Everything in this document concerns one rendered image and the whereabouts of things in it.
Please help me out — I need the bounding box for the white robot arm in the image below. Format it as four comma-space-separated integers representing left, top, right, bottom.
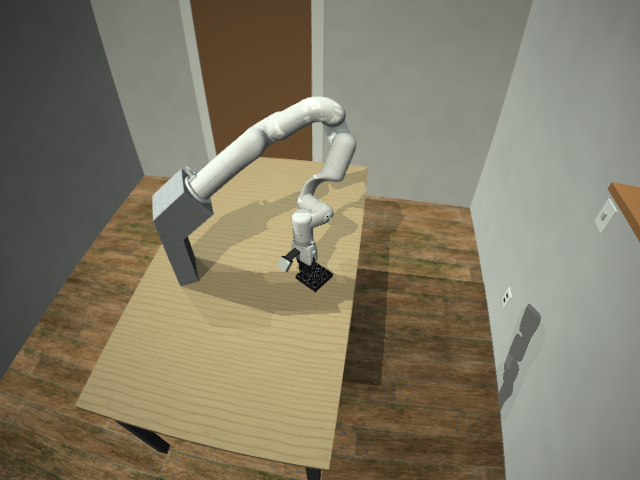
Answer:
185, 97, 356, 247

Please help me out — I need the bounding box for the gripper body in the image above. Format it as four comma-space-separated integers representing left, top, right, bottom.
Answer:
291, 239, 318, 265

